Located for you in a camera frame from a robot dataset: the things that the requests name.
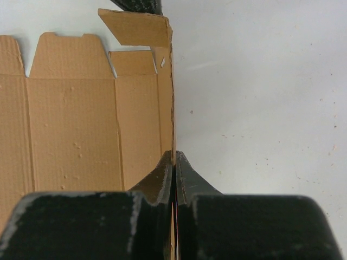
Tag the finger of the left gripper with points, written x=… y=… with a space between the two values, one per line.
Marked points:
x=140 y=6

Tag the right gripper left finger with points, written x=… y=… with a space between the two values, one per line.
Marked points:
x=133 y=224

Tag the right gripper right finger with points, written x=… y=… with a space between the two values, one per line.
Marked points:
x=213 y=225

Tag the brown cardboard box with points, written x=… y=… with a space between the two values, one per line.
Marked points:
x=86 y=119

